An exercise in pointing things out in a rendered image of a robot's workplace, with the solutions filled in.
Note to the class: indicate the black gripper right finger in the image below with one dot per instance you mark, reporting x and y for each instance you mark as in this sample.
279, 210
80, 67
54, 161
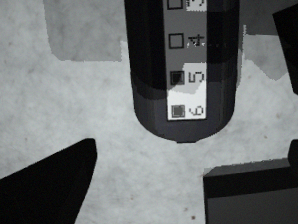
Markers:
293, 158

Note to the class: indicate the dark grey switch panel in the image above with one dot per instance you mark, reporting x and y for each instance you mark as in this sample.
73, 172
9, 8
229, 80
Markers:
183, 65

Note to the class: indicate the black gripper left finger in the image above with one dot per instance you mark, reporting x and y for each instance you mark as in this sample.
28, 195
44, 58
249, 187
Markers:
50, 191

